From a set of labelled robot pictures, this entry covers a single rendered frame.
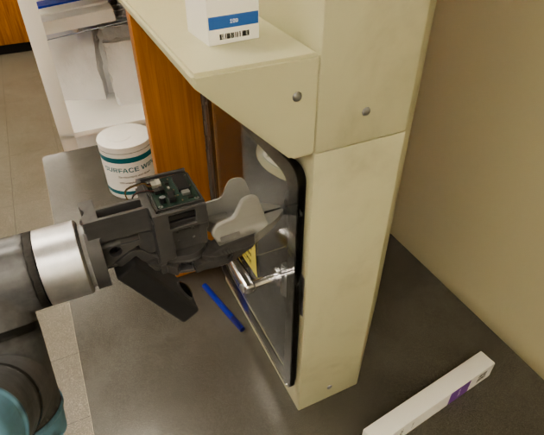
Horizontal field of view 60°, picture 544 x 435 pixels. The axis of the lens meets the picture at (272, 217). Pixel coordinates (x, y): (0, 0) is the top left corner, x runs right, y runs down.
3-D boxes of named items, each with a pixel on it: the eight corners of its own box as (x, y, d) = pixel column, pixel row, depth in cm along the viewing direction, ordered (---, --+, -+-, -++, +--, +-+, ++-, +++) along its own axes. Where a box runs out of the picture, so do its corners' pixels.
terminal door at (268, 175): (224, 265, 94) (206, 68, 70) (294, 391, 73) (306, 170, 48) (219, 266, 94) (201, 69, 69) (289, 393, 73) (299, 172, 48)
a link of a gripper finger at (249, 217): (295, 190, 50) (212, 213, 47) (294, 233, 54) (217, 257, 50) (282, 175, 52) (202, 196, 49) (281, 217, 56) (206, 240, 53)
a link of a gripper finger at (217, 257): (260, 242, 50) (179, 267, 47) (260, 253, 51) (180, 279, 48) (242, 217, 53) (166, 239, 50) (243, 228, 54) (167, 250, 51)
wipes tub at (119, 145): (152, 167, 132) (143, 118, 123) (165, 192, 123) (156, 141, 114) (104, 179, 128) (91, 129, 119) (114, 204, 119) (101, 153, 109)
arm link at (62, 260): (58, 321, 45) (49, 267, 51) (107, 305, 47) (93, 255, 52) (34, 264, 40) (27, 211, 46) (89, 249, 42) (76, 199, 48)
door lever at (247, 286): (254, 246, 69) (253, 232, 68) (282, 289, 63) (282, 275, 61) (219, 256, 68) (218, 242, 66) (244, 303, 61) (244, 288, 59)
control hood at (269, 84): (205, 52, 69) (199, -23, 63) (315, 156, 46) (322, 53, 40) (125, 65, 65) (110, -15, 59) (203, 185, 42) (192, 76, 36)
